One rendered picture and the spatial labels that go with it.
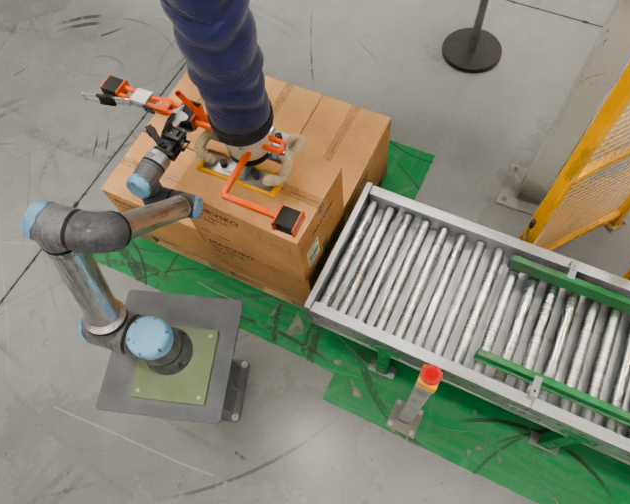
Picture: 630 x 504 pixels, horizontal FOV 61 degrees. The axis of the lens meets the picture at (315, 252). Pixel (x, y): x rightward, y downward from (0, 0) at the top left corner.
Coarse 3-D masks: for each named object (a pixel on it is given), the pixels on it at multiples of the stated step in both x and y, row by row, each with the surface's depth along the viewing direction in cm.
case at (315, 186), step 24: (216, 144) 233; (192, 168) 229; (264, 168) 226; (312, 168) 224; (336, 168) 224; (192, 192) 224; (216, 192) 223; (240, 192) 222; (288, 192) 220; (312, 192) 220; (336, 192) 232; (216, 216) 228; (240, 216) 217; (264, 216) 216; (312, 216) 215; (336, 216) 249; (240, 240) 240; (264, 240) 225; (288, 240) 211; (312, 240) 228; (288, 264) 237; (312, 264) 244
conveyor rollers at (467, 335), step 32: (384, 224) 255; (352, 256) 251; (384, 256) 250; (416, 256) 249; (448, 256) 248; (480, 256) 246; (352, 288) 243; (416, 288) 241; (480, 288) 240; (512, 288) 238; (384, 320) 236; (448, 320) 234; (544, 320) 231; (608, 320) 230; (512, 352) 226; (576, 352) 225; (608, 352) 223; (576, 384) 219
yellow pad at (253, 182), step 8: (216, 152) 209; (216, 160) 206; (224, 160) 203; (200, 168) 206; (208, 168) 205; (216, 168) 205; (224, 168) 204; (256, 168) 204; (216, 176) 205; (224, 176) 204; (248, 176) 202; (256, 176) 199; (240, 184) 202; (248, 184) 201; (256, 184) 200; (256, 192) 201; (264, 192) 199; (272, 192) 199
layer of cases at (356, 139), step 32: (192, 96) 297; (288, 96) 293; (320, 96) 291; (160, 128) 290; (288, 128) 284; (320, 128) 282; (352, 128) 281; (384, 128) 279; (128, 160) 282; (192, 160) 279; (352, 160) 272; (384, 160) 309; (128, 192) 274; (352, 192) 265; (192, 224) 263; (224, 256) 280; (320, 256) 254; (288, 288) 277
